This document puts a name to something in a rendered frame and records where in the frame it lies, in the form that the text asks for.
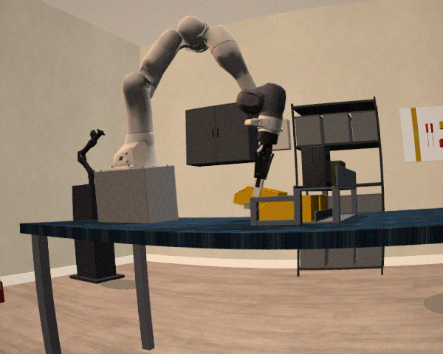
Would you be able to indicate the yellow bin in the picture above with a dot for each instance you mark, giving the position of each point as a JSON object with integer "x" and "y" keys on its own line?
{"x": 322, "y": 202}
{"x": 283, "y": 210}
{"x": 243, "y": 196}

